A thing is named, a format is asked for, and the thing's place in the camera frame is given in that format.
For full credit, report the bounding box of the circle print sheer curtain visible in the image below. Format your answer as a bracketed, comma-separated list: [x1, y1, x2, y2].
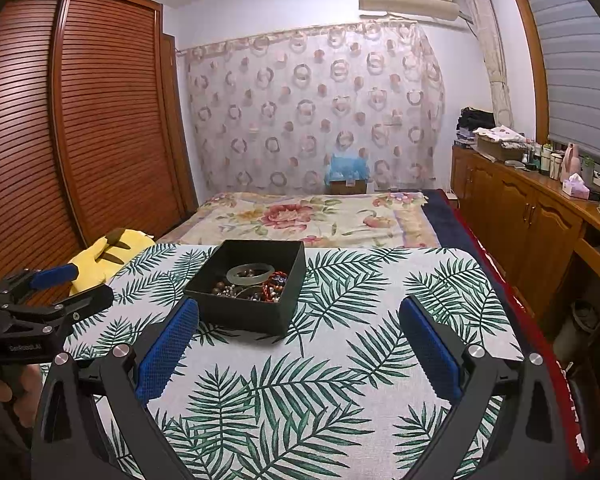
[182, 20, 446, 196]

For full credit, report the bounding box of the grey bin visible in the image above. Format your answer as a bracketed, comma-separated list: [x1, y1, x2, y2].
[552, 300, 600, 366]

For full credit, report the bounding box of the black square box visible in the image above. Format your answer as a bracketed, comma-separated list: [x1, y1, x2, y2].
[183, 239, 307, 337]

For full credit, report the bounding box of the brown slatted wooden wardrobe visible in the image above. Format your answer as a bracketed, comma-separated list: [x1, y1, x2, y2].
[0, 0, 199, 306]

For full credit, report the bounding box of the blue plastic bag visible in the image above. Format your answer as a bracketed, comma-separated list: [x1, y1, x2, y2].
[324, 152, 370, 182]

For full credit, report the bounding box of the tied beige window curtain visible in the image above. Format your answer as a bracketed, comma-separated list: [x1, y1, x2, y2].
[457, 0, 516, 131]

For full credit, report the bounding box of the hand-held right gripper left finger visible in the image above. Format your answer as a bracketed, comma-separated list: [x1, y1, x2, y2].
[30, 297, 201, 480]

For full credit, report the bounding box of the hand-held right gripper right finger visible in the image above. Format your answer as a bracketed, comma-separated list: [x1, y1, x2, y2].
[398, 295, 588, 480]

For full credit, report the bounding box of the grey window blind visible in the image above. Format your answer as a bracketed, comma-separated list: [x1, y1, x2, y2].
[517, 0, 600, 161]

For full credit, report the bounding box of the pink tissue box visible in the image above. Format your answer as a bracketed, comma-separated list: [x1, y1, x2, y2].
[561, 172, 591, 201]

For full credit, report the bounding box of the white dotted cloth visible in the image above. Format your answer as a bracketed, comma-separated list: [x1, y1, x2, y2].
[472, 125, 528, 146]

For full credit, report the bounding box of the wooden window frame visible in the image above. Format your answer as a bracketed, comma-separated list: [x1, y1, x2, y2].
[502, 0, 553, 146]

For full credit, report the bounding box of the yellow plush pillow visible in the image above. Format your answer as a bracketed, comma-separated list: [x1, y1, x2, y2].
[67, 227, 156, 297]

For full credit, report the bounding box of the brown wooden cabinet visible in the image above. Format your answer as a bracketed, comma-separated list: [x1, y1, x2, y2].
[450, 142, 600, 321]

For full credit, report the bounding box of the floral blanket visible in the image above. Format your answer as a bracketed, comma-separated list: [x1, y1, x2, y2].
[155, 190, 441, 250]

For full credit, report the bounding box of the brown cardboard box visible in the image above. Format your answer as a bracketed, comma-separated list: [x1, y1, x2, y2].
[328, 178, 368, 195]

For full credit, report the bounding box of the stack of folded clothes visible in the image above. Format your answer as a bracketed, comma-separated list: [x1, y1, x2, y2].
[455, 106, 496, 146]

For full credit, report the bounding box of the leaf print tablecloth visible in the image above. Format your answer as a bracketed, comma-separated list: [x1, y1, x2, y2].
[40, 242, 526, 480]

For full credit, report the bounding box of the pale translucent jade bangle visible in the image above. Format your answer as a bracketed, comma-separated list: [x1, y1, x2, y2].
[226, 262, 275, 286]

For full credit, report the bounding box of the row of toiletry bottles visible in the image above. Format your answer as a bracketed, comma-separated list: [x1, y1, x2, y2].
[520, 141, 596, 183]

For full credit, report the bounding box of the brown wooden bead bracelet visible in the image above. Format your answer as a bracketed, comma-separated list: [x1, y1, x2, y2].
[210, 280, 246, 301]

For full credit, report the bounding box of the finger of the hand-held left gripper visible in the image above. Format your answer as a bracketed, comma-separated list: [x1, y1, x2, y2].
[0, 263, 79, 306]
[4, 285, 115, 333]

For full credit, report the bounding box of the red bead bracelet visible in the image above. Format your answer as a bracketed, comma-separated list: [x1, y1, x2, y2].
[260, 271, 290, 303]

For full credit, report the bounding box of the dark blue red-edged blanket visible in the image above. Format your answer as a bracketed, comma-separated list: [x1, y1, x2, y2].
[422, 189, 588, 471]

